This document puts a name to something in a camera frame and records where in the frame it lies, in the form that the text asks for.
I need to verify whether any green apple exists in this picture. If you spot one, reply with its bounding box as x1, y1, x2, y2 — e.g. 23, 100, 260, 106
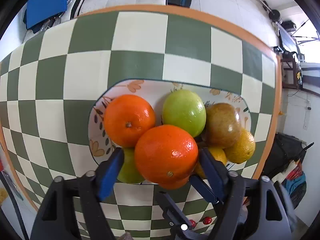
161, 89, 206, 137
117, 148, 145, 184

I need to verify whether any yellow orange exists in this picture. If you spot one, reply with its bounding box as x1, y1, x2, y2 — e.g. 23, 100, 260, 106
224, 128, 255, 164
194, 146, 228, 179

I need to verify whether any blue cushioned chair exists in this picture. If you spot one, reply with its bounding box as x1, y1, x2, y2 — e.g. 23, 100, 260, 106
23, 0, 81, 33

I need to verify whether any orange tangerine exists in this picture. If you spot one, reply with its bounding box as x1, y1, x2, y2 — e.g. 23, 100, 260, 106
135, 125, 199, 185
104, 94, 156, 147

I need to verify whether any red cherry tomato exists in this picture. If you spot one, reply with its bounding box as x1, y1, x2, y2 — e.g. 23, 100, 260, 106
202, 216, 213, 225
189, 219, 196, 229

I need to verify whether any oval floral ceramic plate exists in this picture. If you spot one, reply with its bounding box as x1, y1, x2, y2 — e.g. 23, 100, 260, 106
88, 78, 253, 184

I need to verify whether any green white checkered tablecloth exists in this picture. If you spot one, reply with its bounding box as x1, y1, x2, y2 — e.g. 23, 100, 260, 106
0, 4, 283, 239

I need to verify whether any dark wooden chair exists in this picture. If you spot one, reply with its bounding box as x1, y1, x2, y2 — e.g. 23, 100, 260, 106
273, 46, 303, 90

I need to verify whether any dark red brown fruit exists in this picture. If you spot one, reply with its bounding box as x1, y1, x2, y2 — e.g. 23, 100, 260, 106
159, 177, 189, 190

